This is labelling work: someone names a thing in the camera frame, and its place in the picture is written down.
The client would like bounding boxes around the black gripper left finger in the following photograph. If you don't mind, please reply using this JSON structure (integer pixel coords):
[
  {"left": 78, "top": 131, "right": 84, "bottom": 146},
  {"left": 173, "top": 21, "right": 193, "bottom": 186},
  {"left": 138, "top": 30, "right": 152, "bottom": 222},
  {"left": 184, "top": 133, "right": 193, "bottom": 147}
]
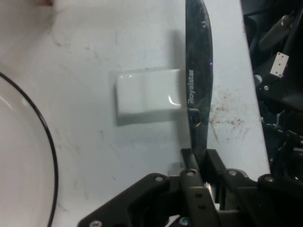
[{"left": 78, "top": 148, "right": 221, "bottom": 227}]

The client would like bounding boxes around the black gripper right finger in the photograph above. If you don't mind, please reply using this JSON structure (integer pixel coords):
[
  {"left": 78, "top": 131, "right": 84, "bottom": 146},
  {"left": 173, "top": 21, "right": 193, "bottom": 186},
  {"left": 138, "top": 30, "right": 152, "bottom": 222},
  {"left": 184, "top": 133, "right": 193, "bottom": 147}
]
[{"left": 205, "top": 149, "right": 303, "bottom": 227}]

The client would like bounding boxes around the steel table knife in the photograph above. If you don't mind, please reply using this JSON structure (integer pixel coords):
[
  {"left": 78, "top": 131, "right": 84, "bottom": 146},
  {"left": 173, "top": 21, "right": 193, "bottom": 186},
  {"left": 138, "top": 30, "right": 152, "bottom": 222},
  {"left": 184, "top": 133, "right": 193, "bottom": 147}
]
[{"left": 184, "top": 0, "right": 215, "bottom": 167}]

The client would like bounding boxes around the black equipment under table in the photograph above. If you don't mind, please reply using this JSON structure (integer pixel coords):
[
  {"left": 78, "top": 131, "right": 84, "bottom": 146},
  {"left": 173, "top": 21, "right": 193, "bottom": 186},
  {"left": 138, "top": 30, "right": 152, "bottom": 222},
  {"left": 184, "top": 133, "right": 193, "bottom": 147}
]
[{"left": 240, "top": 0, "right": 303, "bottom": 183}]

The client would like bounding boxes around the white ceramic cutlery rest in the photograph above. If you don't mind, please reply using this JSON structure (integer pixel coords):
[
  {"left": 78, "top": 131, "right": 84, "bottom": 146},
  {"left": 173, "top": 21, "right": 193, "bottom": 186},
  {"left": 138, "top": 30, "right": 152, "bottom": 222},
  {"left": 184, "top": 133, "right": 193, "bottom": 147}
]
[{"left": 115, "top": 68, "right": 185, "bottom": 119}]

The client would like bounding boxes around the white plate with black rim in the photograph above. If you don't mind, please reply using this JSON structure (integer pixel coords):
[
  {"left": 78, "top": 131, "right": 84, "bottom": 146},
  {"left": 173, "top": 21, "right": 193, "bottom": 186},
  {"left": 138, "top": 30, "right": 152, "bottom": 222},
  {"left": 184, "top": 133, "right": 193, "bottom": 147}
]
[{"left": 0, "top": 70, "right": 59, "bottom": 227}]

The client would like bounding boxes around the white perforated bracket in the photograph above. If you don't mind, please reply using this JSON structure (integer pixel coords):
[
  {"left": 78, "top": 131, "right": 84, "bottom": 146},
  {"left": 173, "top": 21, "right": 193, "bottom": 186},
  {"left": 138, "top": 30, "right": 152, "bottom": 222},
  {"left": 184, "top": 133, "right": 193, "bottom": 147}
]
[{"left": 271, "top": 52, "right": 289, "bottom": 78}]

